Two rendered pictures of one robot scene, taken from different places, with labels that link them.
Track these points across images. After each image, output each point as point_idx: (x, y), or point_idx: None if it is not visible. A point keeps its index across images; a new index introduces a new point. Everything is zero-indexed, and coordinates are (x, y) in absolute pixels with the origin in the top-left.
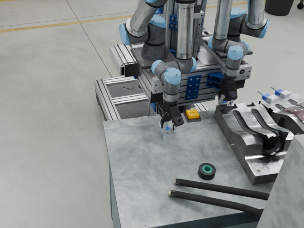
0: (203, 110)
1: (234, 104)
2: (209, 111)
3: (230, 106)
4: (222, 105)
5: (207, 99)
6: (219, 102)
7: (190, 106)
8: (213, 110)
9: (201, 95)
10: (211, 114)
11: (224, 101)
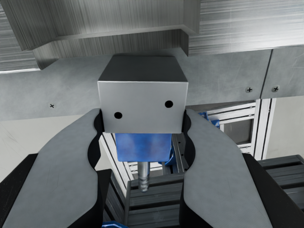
0: (121, 168)
1: (49, 64)
2: (239, 90)
3: (121, 34)
4: (293, 10)
5: (152, 182)
6: (216, 127)
7: (164, 171)
8: (211, 97)
9: (178, 196)
10: (241, 56)
11: (131, 159)
